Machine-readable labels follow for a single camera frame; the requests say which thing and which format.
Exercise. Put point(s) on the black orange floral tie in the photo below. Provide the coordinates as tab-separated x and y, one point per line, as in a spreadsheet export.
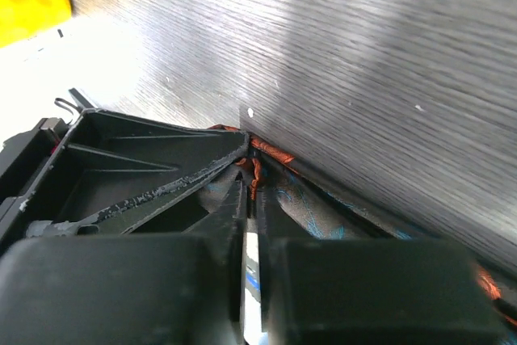
324	216

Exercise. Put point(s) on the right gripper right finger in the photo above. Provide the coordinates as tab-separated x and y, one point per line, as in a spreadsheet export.
367	290

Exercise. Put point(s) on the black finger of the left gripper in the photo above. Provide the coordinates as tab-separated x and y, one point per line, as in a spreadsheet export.
111	173

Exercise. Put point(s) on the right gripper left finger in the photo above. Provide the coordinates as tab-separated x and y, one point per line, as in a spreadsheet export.
175	288

